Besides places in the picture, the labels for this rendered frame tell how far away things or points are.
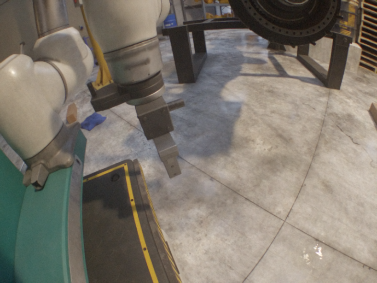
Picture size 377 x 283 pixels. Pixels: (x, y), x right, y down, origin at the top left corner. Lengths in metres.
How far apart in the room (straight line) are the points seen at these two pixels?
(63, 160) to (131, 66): 0.26
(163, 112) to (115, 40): 0.13
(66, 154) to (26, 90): 0.17
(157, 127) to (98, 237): 0.39
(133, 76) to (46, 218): 0.30
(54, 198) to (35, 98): 0.21
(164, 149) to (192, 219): 0.58
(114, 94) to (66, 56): 0.27
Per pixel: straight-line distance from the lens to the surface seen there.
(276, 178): 0.94
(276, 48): 3.44
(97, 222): 0.56
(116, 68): 0.26
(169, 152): 0.26
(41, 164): 0.43
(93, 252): 0.54
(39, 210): 0.40
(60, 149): 0.44
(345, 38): 2.09
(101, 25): 0.25
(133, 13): 0.24
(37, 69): 0.44
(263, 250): 0.78
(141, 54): 0.25
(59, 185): 0.39
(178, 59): 1.83
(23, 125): 0.40
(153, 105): 0.26
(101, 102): 0.28
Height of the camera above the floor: 0.74
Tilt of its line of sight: 42 degrees down
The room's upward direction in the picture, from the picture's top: 12 degrees counter-clockwise
